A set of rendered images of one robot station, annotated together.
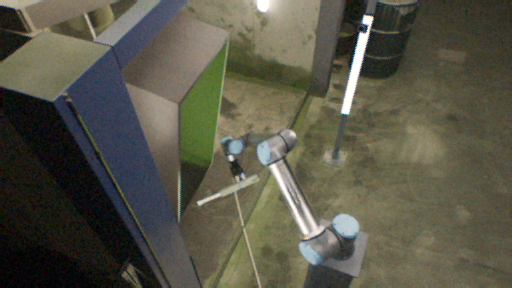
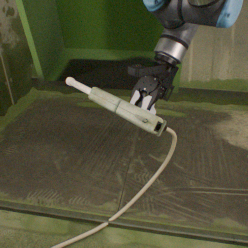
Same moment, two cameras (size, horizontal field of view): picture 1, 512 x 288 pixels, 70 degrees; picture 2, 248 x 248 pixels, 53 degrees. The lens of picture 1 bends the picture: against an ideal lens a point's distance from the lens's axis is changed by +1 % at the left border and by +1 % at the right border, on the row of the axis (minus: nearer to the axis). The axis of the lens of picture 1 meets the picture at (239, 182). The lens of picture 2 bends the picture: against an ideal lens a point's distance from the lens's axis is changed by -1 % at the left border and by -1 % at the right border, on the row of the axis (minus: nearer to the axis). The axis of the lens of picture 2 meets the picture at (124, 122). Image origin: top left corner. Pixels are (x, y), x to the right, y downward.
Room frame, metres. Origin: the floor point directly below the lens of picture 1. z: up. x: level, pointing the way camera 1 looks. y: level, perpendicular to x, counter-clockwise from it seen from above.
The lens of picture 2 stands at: (1.40, -0.63, 0.90)
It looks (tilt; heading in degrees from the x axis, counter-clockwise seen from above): 32 degrees down; 72
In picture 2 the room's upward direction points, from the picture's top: straight up
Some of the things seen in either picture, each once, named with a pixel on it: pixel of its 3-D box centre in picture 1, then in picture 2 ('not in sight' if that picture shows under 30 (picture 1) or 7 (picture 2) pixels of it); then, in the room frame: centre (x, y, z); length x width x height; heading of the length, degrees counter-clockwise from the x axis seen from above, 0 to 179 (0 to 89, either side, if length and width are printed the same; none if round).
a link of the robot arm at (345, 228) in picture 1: (342, 232); not in sight; (0.99, -0.57, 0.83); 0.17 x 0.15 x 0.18; 118
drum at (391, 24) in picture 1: (382, 31); not in sight; (3.57, -1.68, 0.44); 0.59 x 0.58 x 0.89; 167
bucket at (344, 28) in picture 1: (340, 40); not in sight; (3.93, -1.36, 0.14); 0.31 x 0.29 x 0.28; 153
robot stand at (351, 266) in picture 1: (330, 267); not in sight; (0.99, -0.57, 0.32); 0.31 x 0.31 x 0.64; 63
